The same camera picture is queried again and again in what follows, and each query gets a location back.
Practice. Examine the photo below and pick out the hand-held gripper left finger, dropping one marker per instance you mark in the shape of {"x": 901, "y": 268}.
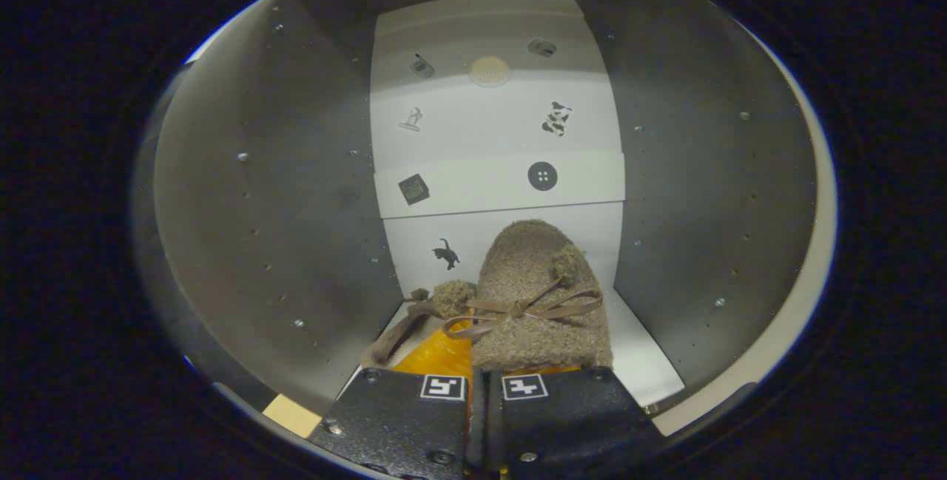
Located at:
{"x": 399, "y": 428}

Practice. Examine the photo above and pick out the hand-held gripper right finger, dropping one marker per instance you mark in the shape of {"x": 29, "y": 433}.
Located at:
{"x": 570, "y": 421}

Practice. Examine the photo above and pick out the brown fuzzy shoe with bow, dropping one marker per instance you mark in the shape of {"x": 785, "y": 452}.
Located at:
{"x": 533, "y": 280}
{"x": 453, "y": 298}

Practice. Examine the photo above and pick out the light grey shoe cabinet door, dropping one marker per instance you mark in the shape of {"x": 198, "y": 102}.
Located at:
{"x": 784, "y": 332}

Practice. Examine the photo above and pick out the grey shoe cabinet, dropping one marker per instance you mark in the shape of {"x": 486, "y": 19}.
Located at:
{"x": 259, "y": 206}

